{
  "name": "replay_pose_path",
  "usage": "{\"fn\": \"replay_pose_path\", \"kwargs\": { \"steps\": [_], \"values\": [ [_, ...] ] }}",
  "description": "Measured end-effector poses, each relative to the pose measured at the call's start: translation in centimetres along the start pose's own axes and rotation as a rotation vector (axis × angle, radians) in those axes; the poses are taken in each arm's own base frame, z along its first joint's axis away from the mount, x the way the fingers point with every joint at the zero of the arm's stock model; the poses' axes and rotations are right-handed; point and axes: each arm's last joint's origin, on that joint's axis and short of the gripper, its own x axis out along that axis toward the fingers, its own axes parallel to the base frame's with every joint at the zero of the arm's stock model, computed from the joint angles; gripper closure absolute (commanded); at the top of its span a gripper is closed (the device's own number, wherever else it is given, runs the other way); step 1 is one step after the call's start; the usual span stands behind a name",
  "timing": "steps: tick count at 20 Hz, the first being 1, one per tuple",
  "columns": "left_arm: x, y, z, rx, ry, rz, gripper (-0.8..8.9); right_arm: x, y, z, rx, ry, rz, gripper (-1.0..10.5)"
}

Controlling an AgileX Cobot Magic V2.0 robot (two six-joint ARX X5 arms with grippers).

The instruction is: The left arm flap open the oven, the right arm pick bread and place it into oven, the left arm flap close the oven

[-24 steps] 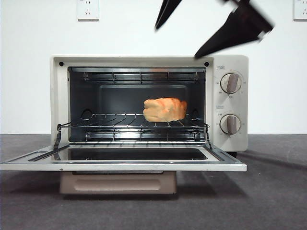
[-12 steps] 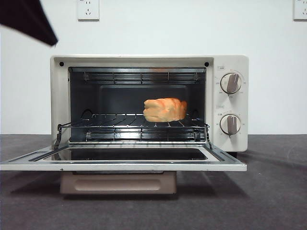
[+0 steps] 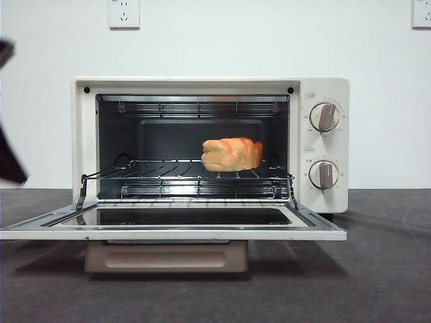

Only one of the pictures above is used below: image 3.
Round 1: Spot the white wall socket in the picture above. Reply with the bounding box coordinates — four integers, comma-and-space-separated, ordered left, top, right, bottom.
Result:
108, 0, 141, 30
411, 0, 431, 30

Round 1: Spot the golden brown bread loaf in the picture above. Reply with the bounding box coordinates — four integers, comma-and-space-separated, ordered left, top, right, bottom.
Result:
201, 136, 264, 172

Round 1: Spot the metal heater guard grille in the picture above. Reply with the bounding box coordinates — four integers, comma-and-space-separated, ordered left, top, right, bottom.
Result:
121, 180, 290, 199
117, 100, 281, 118

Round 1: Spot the beige oven knob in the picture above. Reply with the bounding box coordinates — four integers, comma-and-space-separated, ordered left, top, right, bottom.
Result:
308, 159, 339, 194
308, 102, 340, 133

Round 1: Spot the glass oven door with handle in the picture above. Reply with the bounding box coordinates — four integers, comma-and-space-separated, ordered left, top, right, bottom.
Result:
0, 201, 348, 273

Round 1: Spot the cream Toshiba toaster oven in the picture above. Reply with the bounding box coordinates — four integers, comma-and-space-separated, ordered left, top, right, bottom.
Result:
71, 76, 350, 223

